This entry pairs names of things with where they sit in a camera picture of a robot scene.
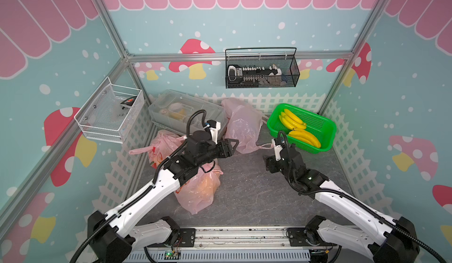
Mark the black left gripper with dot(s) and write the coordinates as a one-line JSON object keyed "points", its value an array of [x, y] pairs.
{"points": [[225, 143]]}

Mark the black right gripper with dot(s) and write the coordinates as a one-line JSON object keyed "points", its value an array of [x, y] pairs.
{"points": [[270, 162]]}

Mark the pink plastic bag back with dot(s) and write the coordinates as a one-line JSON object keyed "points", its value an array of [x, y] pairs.
{"points": [[244, 124]]}

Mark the pink plastic bag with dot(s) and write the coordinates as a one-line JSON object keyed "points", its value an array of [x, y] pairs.
{"points": [[244, 124], [198, 192], [164, 144]]}

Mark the yellow banana bunch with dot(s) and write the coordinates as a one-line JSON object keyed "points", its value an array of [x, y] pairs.
{"points": [[298, 128]]}

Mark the pink plastic bag front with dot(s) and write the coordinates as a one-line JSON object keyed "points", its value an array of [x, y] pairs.
{"points": [[164, 144]]}

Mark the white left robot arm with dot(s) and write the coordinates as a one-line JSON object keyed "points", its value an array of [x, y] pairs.
{"points": [[114, 235]]}

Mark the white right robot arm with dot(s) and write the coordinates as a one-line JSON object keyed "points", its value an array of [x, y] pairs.
{"points": [[376, 235]]}

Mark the green plastic basket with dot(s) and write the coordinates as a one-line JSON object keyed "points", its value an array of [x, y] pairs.
{"points": [[307, 130]]}

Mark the clear lidded storage box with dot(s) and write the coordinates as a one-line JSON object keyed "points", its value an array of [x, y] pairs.
{"points": [[172, 110]]}

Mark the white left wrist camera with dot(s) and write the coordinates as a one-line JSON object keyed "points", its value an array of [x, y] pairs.
{"points": [[213, 127]]}

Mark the black wire mesh basket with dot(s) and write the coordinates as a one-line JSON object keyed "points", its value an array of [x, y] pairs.
{"points": [[268, 67]]}

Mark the metal base rail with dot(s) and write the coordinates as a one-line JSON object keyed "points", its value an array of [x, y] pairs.
{"points": [[246, 244]]}

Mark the white wire mesh basket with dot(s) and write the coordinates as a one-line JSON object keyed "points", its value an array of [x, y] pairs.
{"points": [[110, 113]]}

